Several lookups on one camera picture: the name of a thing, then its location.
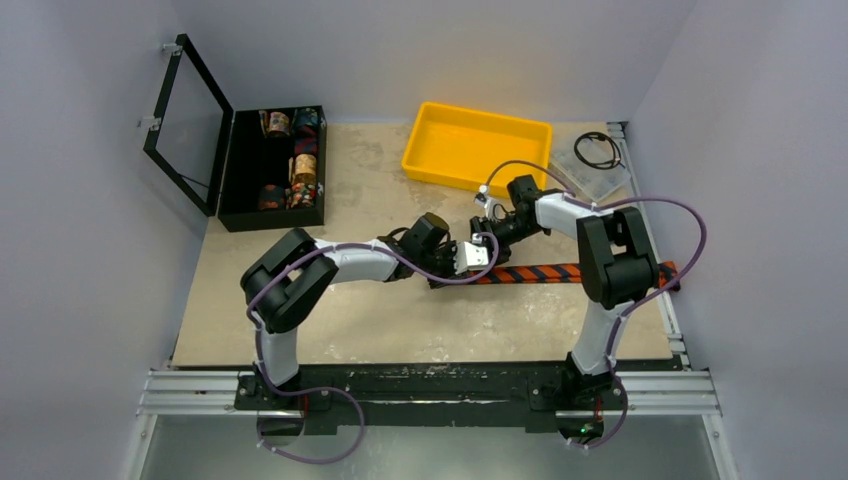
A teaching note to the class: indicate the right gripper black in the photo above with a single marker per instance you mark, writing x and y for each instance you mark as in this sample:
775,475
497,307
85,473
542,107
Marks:
486,229

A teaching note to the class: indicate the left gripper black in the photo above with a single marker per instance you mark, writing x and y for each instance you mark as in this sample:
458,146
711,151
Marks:
448,251

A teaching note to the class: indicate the orange navy striped tie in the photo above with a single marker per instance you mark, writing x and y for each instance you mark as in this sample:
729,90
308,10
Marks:
568,273

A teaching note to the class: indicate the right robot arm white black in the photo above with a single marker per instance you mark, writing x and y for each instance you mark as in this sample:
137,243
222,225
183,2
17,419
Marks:
616,265

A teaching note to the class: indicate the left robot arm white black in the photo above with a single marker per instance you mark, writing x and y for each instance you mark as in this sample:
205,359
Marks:
283,287

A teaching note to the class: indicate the clear plastic parts box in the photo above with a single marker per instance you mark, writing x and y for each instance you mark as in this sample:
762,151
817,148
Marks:
591,163

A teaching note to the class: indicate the yellow plastic tray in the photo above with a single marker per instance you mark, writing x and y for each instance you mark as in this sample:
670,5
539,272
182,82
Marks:
460,147

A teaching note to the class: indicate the rolled tie colourful floral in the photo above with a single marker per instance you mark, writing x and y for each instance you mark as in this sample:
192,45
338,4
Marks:
301,195

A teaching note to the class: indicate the rolled tie beige patterned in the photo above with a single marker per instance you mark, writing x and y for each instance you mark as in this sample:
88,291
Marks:
303,169

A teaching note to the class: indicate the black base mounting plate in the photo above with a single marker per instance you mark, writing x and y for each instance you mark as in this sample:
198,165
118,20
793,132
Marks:
538,397

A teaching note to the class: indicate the rolled tie red navy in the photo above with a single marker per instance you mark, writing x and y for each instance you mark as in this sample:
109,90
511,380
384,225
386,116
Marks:
306,146

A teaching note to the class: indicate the rolled tie dark red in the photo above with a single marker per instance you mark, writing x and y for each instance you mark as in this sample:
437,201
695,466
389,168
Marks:
272,197

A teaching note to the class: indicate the rolled tie dark blue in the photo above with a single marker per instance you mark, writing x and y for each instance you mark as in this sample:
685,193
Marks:
306,122

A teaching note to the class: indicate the black tie storage box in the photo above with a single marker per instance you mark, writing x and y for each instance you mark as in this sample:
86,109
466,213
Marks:
254,161

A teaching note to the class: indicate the rolled tie orange floral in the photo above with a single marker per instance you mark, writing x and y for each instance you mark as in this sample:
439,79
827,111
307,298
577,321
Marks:
274,124

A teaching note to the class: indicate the black framed box lid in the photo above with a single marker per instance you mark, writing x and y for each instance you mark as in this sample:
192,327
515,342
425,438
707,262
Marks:
189,131

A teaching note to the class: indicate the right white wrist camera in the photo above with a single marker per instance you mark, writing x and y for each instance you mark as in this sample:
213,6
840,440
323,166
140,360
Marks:
493,208

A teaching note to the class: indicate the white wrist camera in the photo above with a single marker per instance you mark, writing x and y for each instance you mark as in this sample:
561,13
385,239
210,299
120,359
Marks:
470,257
493,208

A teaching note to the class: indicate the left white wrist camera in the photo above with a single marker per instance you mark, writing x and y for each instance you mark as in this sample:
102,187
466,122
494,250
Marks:
470,257

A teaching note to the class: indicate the aluminium rail frame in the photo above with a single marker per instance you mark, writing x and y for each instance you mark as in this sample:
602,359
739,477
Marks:
533,323

